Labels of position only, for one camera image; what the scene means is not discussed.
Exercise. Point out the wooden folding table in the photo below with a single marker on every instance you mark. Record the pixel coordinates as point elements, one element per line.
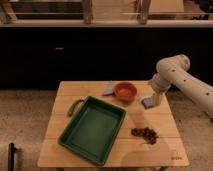
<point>128,150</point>

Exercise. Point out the bunch of red grapes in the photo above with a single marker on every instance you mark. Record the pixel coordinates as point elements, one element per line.
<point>149,135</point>

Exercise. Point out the blue sponge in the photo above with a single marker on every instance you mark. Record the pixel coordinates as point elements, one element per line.
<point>147,102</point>

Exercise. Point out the green pepper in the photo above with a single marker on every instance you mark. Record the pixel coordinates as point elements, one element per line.
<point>73,107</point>

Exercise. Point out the dark counter cabinet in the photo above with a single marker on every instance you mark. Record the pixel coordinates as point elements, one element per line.
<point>42,56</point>

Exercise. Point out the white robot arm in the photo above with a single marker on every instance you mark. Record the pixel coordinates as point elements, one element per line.
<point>174,71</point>

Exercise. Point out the orange bowl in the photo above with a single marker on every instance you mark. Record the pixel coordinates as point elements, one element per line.
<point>125,91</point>

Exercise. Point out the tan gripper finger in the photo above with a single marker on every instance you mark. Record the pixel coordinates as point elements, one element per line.
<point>157,99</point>

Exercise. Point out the green rectangular tray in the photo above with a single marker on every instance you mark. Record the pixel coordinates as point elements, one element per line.
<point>93,130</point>

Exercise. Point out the black pole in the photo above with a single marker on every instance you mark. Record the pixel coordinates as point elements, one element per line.
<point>11,153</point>

